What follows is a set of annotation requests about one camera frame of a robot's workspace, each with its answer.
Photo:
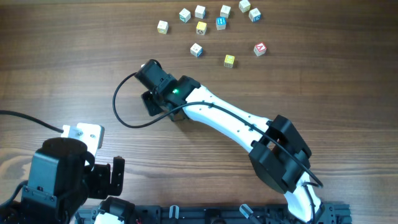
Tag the yellow top picture block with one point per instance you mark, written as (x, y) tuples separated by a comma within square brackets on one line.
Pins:
[(201, 28)]

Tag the blue letter block far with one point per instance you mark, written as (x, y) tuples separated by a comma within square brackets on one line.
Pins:
[(254, 14)]

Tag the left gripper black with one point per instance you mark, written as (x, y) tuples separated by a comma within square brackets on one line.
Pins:
[(102, 186)]

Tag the blue block number 2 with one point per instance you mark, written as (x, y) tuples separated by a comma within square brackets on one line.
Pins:
[(196, 50)]

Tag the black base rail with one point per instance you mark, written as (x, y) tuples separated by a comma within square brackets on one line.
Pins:
[(278, 213)]

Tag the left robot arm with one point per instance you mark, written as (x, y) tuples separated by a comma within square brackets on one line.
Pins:
[(63, 175)]

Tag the yellow-sided white block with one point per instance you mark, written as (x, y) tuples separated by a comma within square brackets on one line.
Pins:
[(244, 5)]

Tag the red block letter A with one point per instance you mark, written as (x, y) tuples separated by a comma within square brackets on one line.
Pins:
[(260, 49)]

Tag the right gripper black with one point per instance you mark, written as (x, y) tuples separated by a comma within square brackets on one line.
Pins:
[(148, 98)]

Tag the green-edged white block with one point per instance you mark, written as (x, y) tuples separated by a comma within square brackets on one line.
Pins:
[(185, 15)]

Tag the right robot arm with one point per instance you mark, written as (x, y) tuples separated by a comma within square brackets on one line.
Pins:
[(278, 153)]

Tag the blue-sided white block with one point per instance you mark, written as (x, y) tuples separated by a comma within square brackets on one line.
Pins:
[(200, 12)]

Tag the yellow top letter block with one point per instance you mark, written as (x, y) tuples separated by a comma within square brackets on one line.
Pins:
[(229, 61)]

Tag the yellow-edged block letter L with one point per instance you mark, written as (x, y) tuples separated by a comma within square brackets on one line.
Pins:
[(163, 27)]

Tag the blue top block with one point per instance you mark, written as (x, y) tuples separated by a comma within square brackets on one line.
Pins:
[(220, 23)]

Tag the green block letter N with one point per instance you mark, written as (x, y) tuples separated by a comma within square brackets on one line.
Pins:
[(225, 11)]

